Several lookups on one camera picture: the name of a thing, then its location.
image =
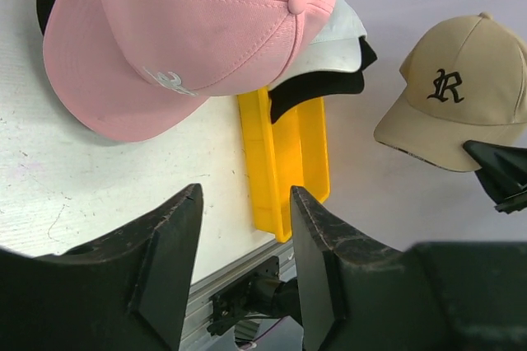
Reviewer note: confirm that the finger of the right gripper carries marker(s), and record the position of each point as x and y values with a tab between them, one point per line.
502	173

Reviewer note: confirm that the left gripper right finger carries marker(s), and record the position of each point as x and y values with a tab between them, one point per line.
357	293

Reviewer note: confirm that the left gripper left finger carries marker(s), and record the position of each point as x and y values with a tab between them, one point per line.
125	290

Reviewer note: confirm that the beige cap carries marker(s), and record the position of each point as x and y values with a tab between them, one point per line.
465	80

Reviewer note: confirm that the black cap white logo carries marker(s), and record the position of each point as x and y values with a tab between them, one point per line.
316	84

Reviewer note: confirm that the pink cap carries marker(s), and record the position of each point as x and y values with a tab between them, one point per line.
129	70

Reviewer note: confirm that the yellow plastic tray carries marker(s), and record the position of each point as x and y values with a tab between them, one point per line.
292	151

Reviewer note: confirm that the aluminium table rail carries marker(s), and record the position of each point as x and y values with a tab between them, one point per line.
271	260

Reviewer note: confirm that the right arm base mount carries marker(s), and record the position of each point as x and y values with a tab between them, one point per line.
258	296

